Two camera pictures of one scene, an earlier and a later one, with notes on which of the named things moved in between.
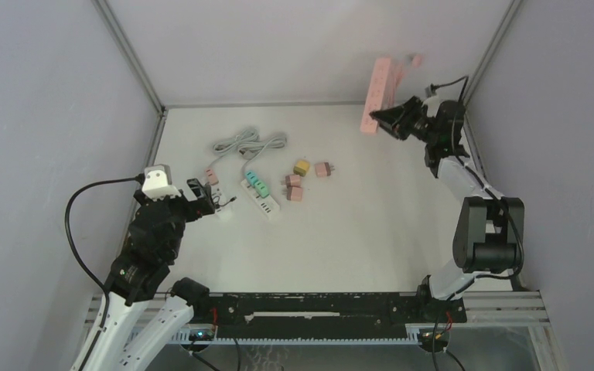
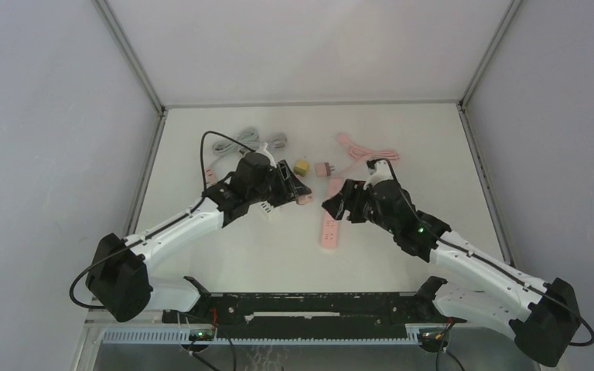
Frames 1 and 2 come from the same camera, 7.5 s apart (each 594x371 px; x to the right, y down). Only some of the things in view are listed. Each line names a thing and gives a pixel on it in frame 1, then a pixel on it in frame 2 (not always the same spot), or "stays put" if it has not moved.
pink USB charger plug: (211, 176) stays put
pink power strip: (384, 92) to (330, 229)
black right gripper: (397, 119) to (349, 198)
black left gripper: (196, 207) to (288, 189)
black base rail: (325, 314) stays put
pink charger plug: (323, 169) stays put
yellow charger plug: (302, 168) stays put
